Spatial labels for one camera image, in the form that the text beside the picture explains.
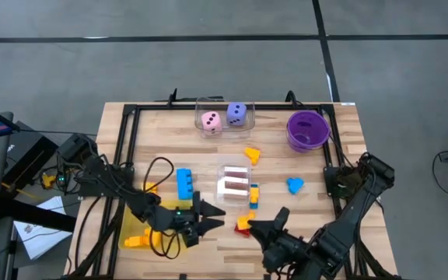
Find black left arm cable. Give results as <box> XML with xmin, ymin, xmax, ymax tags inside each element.
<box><xmin>142</xmin><ymin>156</ymin><xmax>181</xmax><ymax>261</ymax></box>

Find black beam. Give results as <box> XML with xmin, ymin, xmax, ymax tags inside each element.
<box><xmin>0</xmin><ymin>196</ymin><xmax>78</xmax><ymax>233</ymax></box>

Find clear plastic bin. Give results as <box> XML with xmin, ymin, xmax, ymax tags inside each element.
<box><xmin>194</xmin><ymin>95</ymin><xmax>257</xmax><ymax>140</ymax></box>

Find black metal table frame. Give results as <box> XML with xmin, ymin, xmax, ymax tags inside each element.
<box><xmin>66</xmin><ymin>101</ymin><xmax>398</xmax><ymax>280</ymax></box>

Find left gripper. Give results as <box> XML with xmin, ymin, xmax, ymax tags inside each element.
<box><xmin>167</xmin><ymin>190</ymin><xmax>226</xmax><ymax>249</ymax></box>

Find purple plastic bucket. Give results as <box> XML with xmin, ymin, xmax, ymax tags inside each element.
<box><xmin>285</xmin><ymin>110</ymin><xmax>331</xmax><ymax>153</ymax></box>

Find purple foam dice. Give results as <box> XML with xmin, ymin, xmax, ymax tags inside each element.
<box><xmin>226</xmin><ymin>101</ymin><xmax>248</xmax><ymax>127</ymax></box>

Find pink foam dice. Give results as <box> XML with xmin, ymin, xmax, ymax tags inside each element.
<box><xmin>201</xmin><ymin>110</ymin><xmax>223</xmax><ymax>135</ymax></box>

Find black power strip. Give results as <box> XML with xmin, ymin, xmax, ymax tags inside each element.
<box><xmin>55</xmin><ymin>159</ymin><xmax>68</xmax><ymax>194</ymax></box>

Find large blue toy block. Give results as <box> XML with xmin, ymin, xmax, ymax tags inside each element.
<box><xmin>175</xmin><ymin>167</ymin><xmax>195</xmax><ymax>201</ymax></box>

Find blue heart-shaped block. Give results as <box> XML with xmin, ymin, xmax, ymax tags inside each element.
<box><xmin>285</xmin><ymin>177</ymin><xmax>306</xmax><ymax>195</ymax></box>

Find small clear plastic container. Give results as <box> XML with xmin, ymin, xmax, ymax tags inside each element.
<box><xmin>214</xmin><ymin>154</ymin><xmax>253</xmax><ymax>206</ymax></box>

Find black box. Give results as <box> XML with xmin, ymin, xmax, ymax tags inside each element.
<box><xmin>1</xmin><ymin>121</ymin><xmax>61</xmax><ymax>187</ymax></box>

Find yellow translucent bin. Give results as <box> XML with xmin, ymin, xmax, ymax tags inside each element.
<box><xmin>117</xmin><ymin>198</ymin><xmax>194</xmax><ymax>252</ymax></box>

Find white paper sheet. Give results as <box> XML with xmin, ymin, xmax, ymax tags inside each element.
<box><xmin>12</xmin><ymin>195</ymin><xmax>73</xmax><ymax>261</ymax></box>

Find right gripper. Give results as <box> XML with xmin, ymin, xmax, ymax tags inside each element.
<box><xmin>247</xmin><ymin>206</ymin><xmax>306</xmax><ymax>273</ymax></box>

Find yellow plug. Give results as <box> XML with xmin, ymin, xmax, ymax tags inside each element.
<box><xmin>41</xmin><ymin>173</ymin><xmax>57</xmax><ymax>190</ymax></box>

